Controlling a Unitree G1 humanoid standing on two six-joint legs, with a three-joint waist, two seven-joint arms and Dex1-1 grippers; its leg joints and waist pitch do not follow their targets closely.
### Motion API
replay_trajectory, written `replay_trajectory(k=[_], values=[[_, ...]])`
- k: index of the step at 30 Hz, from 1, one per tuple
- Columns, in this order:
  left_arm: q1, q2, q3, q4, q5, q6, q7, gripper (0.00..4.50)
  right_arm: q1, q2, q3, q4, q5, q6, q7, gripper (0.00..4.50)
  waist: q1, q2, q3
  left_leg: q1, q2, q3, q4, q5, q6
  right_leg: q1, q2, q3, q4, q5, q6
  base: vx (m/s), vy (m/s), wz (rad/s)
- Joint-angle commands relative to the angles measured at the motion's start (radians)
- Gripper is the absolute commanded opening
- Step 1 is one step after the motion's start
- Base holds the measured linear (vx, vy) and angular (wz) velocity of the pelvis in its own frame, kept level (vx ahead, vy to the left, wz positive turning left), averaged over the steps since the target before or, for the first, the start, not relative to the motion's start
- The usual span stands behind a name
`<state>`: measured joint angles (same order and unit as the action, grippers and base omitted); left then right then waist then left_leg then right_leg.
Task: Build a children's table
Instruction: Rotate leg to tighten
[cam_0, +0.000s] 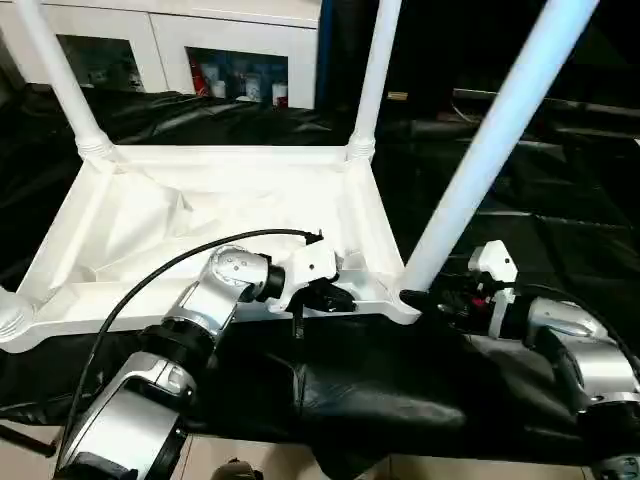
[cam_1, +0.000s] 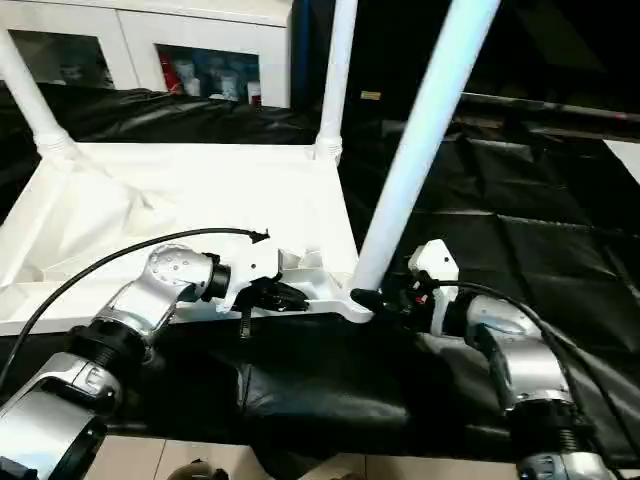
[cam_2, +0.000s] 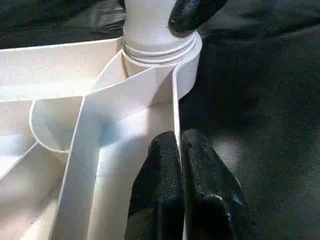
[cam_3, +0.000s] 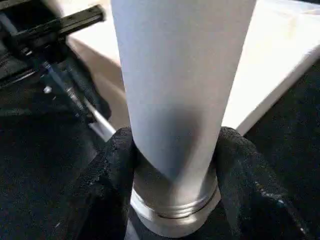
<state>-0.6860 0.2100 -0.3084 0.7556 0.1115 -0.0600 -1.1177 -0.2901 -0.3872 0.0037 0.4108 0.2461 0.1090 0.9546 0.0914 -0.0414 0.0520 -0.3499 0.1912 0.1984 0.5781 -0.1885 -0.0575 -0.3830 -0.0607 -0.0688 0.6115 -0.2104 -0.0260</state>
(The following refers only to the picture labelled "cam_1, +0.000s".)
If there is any white plastic table leg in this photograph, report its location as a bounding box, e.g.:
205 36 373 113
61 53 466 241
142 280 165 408
314 0 359 161
349 0 503 301
0 29 76 159

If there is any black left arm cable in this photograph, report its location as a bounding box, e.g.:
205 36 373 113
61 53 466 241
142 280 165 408
0 227 271 386

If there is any black mat cover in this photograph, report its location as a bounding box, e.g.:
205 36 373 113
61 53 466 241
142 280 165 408
0 82 640 471

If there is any long black rod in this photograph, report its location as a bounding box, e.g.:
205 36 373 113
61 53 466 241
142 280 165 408
457 92 640 124

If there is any white flat board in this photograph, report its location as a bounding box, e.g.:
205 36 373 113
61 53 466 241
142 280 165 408
602 139 640 184

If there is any grey rounded robot foot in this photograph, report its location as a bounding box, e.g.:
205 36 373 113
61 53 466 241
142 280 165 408
169 459 226 480

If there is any white plastic table top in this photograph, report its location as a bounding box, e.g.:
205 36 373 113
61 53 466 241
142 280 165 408
0 142 376 337

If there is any red item behind glass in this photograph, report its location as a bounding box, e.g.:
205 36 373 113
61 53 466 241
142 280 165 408
159 54 177 94

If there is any white cabinet with glass doors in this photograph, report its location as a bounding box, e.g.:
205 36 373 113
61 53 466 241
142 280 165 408
0 0 294 109

